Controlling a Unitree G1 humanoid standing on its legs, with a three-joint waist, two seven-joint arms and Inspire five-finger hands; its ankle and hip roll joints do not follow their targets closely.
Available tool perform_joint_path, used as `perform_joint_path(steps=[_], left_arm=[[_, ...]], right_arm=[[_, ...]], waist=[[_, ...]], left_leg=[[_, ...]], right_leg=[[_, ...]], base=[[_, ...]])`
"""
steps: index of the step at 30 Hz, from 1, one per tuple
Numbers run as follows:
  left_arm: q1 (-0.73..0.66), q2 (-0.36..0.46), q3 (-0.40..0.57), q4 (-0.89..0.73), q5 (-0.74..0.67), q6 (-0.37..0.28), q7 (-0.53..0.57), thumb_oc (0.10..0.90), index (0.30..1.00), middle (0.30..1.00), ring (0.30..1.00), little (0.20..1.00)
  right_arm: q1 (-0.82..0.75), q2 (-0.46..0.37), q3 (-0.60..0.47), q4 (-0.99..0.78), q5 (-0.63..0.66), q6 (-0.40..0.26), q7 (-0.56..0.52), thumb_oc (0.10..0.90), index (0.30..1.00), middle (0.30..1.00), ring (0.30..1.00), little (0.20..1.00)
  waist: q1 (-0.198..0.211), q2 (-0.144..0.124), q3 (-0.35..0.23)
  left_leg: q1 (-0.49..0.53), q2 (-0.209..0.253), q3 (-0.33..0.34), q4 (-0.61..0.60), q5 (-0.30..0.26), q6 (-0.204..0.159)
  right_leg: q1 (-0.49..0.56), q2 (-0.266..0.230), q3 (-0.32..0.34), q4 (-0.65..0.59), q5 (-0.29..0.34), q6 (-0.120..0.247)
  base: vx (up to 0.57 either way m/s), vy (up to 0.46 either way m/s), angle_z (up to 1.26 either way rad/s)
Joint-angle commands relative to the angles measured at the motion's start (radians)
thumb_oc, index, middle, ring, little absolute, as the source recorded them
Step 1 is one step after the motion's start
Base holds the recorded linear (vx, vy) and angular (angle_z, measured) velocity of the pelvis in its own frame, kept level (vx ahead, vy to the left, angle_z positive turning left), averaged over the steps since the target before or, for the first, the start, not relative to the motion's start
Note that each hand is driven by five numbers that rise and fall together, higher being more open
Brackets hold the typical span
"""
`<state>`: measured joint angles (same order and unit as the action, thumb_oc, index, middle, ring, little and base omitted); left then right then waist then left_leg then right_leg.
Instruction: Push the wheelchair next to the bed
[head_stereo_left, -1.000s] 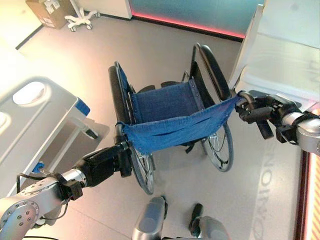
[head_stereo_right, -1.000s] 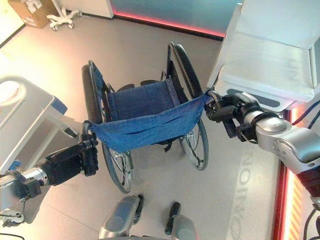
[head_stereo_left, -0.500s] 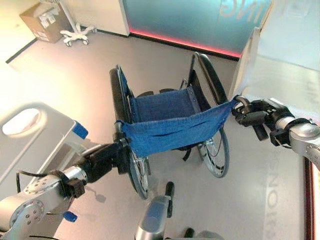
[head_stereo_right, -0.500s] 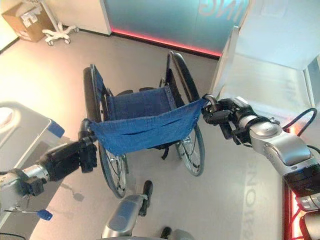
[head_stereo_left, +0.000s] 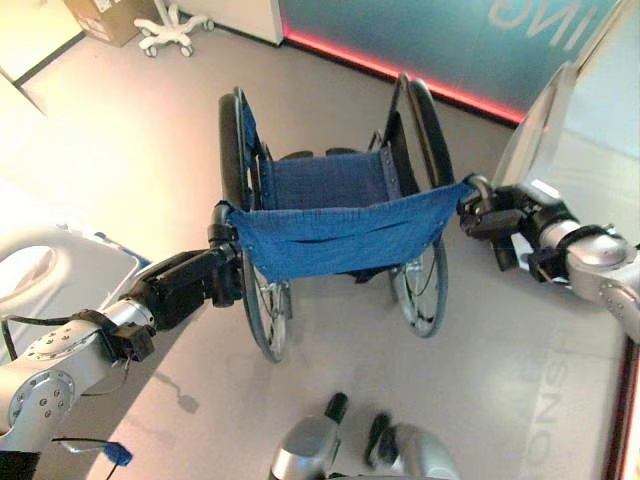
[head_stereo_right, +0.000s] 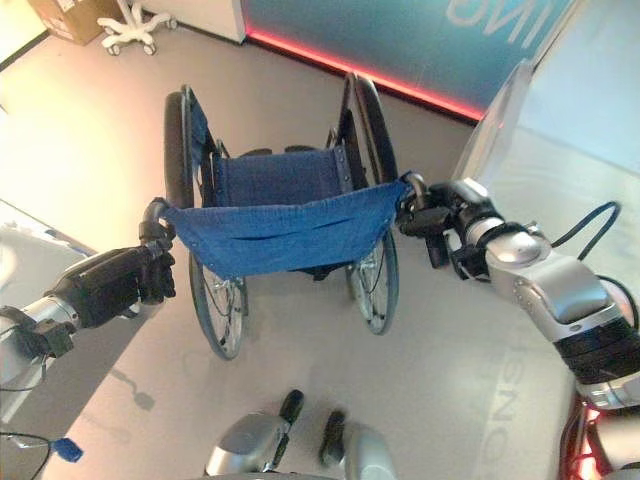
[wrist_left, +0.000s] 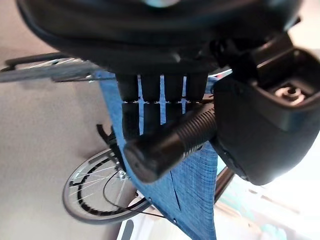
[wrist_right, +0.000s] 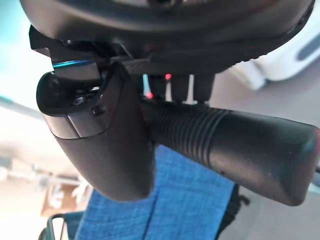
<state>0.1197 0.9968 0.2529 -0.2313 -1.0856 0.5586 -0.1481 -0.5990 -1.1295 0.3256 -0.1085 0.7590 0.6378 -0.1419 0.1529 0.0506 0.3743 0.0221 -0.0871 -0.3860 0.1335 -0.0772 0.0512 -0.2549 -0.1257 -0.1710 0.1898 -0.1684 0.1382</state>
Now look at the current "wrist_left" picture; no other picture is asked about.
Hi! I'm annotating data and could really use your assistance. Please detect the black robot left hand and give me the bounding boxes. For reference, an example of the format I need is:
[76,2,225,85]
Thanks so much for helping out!
[14,0,320,186]

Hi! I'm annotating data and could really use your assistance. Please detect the black ribbed wheelchair handle grip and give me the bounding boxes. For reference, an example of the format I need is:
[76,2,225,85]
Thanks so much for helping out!
[123,103,219,185]

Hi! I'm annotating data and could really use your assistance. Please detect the blue fabric wheelchair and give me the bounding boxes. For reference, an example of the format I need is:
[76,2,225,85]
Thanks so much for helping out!
[0,51,236,240]

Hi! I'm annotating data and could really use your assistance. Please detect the spoked wheelchair wheel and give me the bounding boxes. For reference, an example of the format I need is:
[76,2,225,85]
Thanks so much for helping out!
[62,148,151,226]
[0,51,101,84]

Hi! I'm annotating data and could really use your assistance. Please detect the white bed with teal bedding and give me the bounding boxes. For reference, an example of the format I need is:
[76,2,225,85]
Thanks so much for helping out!
[116,159,320,240]

